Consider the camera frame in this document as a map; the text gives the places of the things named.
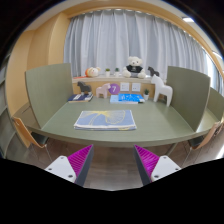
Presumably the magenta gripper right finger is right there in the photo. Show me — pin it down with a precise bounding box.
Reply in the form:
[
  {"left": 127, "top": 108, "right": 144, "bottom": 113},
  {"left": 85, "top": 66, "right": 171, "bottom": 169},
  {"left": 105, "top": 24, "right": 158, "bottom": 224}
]
[{"left": 133, "top": 145, "right": 180, "bottom": 185}]

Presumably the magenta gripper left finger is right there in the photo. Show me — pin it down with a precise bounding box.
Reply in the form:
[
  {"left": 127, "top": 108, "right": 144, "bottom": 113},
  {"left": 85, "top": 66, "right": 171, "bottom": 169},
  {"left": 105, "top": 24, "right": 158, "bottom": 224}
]
[{"left": 46, "top": 145, "right": 94, "bottom": 186}]

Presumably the blue yellow folded towel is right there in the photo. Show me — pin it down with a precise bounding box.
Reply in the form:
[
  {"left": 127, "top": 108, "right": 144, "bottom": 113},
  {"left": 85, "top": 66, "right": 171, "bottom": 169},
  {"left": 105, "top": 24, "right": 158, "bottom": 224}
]
[{"left": 74, "top": 110, "right": 137, "bottom": 130}]

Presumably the right wooden chair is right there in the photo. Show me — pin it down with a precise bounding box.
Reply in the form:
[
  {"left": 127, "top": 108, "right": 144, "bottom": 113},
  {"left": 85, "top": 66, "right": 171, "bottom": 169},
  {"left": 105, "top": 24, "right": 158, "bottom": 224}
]
[{"left": 185, "top": 121, "right": 224, "bottom": 161}]

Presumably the wooden chair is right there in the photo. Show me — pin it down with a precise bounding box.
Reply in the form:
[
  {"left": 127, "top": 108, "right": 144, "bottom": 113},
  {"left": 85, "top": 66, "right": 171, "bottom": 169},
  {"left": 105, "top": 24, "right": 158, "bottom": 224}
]
[
  {"left": 185, "top": 121, "right": 224, "bottom": 161},
  {"left": 13, "top": 117, "right": 51, "bottom": 159}
]

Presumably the left wooden chair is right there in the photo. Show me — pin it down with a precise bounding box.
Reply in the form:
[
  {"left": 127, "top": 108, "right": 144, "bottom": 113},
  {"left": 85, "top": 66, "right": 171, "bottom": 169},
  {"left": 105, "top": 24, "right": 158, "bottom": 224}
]
[{"left": 13, "top": 117, "right": 51, "bottom": 159}]

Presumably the dark navy book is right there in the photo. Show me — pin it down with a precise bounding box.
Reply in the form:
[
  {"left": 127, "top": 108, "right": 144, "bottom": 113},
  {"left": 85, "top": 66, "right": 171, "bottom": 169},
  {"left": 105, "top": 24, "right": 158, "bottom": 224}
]
[{"left": 68, "top": 94, "right": 93, "bottom": 103}]

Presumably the potted plant white pot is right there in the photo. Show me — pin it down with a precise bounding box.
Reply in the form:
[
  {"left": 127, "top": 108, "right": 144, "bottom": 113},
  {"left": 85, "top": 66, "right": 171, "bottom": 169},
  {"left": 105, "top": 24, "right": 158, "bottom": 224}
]
[{"left": 143, "top": 89, "right": 149, "bottom": 101}]

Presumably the right green partition panel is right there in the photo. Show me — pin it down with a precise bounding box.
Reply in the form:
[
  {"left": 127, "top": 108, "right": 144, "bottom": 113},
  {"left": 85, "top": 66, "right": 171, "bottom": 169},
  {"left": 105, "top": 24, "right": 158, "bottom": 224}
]
[{"left": 166, "top": 66, "right": 210, "bottom": 131}]

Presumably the green partition panel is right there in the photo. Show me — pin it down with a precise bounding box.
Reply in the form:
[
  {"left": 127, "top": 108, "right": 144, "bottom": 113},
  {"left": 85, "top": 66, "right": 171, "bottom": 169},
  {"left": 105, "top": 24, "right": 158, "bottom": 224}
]
[
  {"left": 166, "top": 66, "right": 210, "bottom": 131},
  {"left": 25, "top": 63, "right": 73, "bottom": 128}
]

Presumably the large white horse figurine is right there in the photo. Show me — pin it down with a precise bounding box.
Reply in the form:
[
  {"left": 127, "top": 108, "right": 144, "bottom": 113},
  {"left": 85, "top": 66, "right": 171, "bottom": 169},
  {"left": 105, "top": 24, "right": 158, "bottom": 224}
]
[{"left": 151, "top": 75, "right": 173, "bottom": 106}]

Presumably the dark grey horse figurine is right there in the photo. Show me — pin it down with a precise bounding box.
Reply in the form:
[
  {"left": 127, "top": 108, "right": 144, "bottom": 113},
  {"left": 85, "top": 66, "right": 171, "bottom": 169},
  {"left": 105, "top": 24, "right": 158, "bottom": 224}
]
[{"left": 77, "top": 81, "right": 92, "bottom": 94}]

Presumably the pink horse figurine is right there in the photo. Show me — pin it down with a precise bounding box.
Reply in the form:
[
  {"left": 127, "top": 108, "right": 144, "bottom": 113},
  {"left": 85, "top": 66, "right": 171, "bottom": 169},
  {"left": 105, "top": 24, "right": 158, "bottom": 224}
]
[{"left": 96, "top": 83, "right": 111, "bottom": 98}]

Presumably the left green partition panel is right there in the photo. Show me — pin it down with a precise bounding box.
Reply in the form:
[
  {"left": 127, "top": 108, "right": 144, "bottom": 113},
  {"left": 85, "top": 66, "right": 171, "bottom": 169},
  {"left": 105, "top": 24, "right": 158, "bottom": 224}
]
[{"left": 25, "top": 63, "right": 73, "bottom": 128}]

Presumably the purple number seven sign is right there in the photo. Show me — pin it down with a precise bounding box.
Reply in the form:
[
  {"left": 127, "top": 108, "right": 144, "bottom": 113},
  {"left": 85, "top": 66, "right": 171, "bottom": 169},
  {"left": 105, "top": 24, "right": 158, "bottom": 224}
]
[{"left": 109, "top": 83, "right": 120, "bottom": 95}]

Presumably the small black horse figurine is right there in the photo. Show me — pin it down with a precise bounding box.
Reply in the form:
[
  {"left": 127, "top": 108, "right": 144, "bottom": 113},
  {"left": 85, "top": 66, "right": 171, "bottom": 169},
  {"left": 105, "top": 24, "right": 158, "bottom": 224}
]
[{"left": 148, "top": 66, "right": 159, "bottom": 77}]

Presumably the orange white plush toy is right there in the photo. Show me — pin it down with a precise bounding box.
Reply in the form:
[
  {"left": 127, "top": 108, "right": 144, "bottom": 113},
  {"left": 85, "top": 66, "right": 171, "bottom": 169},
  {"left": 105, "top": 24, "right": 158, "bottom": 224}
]
[{"left": 85, "top": 67, "right": 100, "bottom": 78}]

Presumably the white teddy bear black shirt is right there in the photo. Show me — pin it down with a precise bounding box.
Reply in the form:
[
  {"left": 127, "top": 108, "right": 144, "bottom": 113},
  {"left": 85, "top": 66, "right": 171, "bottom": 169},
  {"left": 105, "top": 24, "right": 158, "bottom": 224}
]
[{"left": 122, "top": 56, "right": 146, "bottom": 79}]

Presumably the small potted plant left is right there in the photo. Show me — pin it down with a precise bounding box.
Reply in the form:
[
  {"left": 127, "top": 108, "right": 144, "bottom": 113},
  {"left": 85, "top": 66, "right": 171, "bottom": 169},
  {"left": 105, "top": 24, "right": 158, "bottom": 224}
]
[{"left": 105, "top": 68, "right": 110, "bottom": 77}]

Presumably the small potted plant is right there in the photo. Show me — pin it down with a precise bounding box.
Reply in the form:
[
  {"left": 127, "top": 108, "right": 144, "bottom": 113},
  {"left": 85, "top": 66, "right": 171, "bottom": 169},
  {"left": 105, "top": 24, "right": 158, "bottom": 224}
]
[
  {"left": 114, "top": 68, "right": 120, "bottom": 77},
  {"left": 105, "top": 68, "right": 110, "bottom": 77}
]

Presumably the small potted plant middle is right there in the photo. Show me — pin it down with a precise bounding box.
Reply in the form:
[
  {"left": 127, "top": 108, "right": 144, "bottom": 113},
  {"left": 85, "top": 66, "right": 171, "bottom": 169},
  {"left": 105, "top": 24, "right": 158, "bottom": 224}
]
[{"left": 114, "top": 68, "right": 120, "bottom": 77}]

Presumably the grey white curtain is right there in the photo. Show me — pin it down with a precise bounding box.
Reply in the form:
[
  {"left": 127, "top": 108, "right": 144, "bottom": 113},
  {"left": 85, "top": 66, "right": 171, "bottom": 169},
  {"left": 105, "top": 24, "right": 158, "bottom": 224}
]
[{"left": 64, "top": 10, "right": 206, "bottom": 77}]

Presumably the white wall socket right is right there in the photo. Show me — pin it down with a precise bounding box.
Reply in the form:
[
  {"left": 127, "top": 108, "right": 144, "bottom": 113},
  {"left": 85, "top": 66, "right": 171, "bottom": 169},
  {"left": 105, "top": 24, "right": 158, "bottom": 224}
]
[{"left": 132, "top": 83, "right": 141, "bottom": 92}]

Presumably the white wall socket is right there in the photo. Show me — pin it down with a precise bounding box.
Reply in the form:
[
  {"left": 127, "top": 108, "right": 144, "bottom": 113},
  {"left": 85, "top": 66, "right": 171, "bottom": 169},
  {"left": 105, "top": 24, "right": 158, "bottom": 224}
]
[
  {"left": 120, "top": 82, "right": 129, "bottom": 92},
  {"left": 132, "top": 83, "right": 141, "bottom": 92}
]

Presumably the white wall socket left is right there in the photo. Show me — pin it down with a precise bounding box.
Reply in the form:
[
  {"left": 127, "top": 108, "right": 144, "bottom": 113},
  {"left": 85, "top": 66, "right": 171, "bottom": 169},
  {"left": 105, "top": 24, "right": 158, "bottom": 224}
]
[{"left": 120, "top": 82, "right": 129, "bottom": 92}]

